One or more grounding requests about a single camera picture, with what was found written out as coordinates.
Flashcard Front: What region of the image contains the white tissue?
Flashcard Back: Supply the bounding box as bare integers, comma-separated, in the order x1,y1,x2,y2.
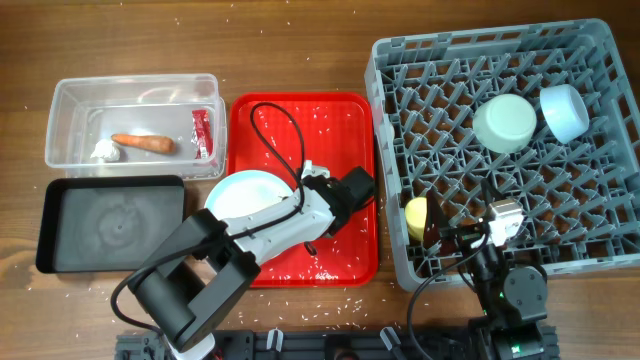
90,139,121,162

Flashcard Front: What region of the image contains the clear plastic bin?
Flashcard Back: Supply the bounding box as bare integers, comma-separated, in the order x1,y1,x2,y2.
44,73,227,179

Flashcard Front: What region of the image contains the light green bowl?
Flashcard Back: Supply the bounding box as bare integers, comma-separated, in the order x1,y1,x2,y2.
472,94,537,154

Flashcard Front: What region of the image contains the black plastic bin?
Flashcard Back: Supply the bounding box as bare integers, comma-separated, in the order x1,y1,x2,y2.
35,175,185,274

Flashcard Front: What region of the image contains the light blue plate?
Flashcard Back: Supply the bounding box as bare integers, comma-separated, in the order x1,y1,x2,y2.
204,170,293,219

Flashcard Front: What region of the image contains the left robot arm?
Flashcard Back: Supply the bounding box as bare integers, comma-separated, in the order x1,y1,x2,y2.
126,167,375,354

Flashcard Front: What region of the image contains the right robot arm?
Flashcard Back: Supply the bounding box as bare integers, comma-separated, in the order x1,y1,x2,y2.
422,185,548,359

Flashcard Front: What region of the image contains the red plastic tray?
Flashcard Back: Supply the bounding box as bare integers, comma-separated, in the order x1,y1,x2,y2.
227,92,379,288

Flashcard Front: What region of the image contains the grey dishwasher rack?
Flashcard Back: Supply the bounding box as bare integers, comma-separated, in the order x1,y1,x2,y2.
365,19,639,291

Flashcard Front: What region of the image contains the small light blue bowl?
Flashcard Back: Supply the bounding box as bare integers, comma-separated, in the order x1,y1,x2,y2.
540,84,590,144

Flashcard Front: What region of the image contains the red snack wrapper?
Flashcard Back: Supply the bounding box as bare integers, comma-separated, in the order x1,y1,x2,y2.
192,109,214,159

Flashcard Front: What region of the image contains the brown chicken bone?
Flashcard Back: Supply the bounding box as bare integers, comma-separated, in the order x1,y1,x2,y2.
111,134,176,154

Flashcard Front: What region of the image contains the yellow plastic cup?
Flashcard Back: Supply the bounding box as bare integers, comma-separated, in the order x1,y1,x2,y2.
404,197,428,242

